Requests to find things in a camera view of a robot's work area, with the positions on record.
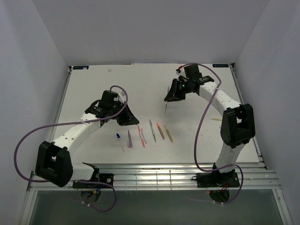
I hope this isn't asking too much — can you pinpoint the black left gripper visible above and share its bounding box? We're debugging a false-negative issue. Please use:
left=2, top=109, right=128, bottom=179
left=109, top=101, right=139, bottom=126

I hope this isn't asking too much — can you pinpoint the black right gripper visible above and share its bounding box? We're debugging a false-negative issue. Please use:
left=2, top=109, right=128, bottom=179
left=165, top=78, right=191, bottom=102

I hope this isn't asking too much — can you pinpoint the green label clear pen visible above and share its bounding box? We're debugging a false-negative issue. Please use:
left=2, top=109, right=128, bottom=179
left=149, top=119, right=157, bottom=142

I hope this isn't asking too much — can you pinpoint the purple highlighter pen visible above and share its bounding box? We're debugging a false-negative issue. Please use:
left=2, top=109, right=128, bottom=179
left=127, top=130, right=133, bottom=148

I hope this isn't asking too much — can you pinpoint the red highlighter pen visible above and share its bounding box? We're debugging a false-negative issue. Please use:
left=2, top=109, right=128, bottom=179
left=137, top=125, right=145, bottom=148

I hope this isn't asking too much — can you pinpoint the orange highlighter pen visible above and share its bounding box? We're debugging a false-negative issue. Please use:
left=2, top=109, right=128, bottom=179
left=157, top=123, right=165, bottom=140

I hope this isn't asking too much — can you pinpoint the yellow highlighter pen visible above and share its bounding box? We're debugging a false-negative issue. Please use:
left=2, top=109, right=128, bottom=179
left=165, top=125, right=173, bottom=143

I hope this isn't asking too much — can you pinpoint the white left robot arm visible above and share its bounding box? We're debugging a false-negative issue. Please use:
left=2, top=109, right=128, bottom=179
left=35, top=103, right=139, bottom=188

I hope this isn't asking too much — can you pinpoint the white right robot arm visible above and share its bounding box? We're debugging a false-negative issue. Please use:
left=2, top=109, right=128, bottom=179
left=164, top=76, right=255, bottom=186

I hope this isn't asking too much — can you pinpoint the dark blue corner sticker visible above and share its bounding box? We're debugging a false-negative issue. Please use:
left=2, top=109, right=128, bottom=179
left=73, top=66, right=89, bottom=70
left=212, top=64, right=229, bottom=68

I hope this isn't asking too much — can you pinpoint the dark blue left corner sticker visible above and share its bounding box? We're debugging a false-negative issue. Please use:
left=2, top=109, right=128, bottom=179
left=73, top=66, right=89, bottom=70

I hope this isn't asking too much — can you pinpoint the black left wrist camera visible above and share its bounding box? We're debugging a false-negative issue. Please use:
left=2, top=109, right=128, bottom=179
left=99, top=90, right=119, bottom=108

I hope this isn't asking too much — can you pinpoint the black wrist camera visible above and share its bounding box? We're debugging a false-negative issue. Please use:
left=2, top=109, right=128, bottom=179
left=184, top=64, right=202, bottom=80
left=99, top=90, right=119, bottom=108

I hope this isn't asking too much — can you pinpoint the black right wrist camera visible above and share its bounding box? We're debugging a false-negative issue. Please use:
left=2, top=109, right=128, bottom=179
left=184, top=64, right=202, bottom=80

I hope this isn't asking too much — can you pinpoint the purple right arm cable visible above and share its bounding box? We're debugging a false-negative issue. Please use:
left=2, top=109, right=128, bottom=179
left=177, top=63, right=244, bottom=205

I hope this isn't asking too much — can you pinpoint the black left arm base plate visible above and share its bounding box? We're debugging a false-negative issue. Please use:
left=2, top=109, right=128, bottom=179
left=72, top=173, right=114, bottom=189

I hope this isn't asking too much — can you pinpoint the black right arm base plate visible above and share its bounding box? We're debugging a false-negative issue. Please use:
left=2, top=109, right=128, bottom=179
left=195, top=169, right=240, bottom=188

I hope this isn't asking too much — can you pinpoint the aluminium frame rail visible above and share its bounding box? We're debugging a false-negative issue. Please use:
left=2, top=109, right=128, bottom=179
left=27, top=164, right=282, bottom=191

